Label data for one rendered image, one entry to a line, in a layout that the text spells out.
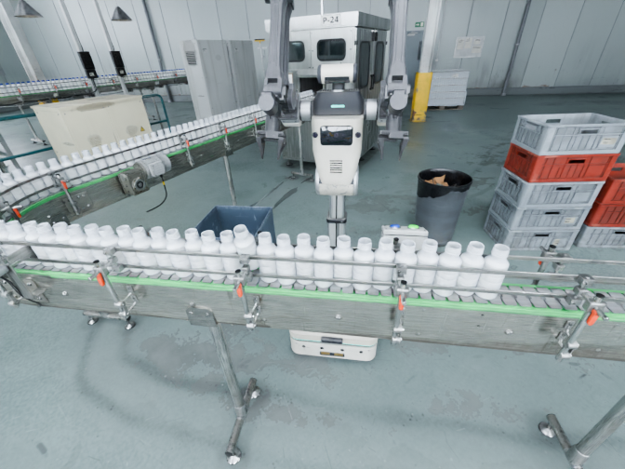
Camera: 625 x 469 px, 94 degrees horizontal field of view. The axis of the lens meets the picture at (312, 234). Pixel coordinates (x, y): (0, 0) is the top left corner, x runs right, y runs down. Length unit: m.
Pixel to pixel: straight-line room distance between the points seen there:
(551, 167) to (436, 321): 2.18
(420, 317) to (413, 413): 0.96
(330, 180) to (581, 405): 1.76
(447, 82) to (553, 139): 7.46
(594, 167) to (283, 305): 2.74
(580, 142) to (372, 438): 2.50
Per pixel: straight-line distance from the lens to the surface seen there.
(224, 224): 1.67
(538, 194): 3.03
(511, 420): 2.02
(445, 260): 0.88
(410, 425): 1.83
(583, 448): 1.84
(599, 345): 1.21
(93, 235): 1.19
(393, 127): 1.15
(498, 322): 1.03
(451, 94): 10.23
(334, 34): 4.40
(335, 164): 1.41
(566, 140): 2.95
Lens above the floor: 1.62
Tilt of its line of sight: 32 degrees down
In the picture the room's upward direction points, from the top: 2 degrees counter-clockwise
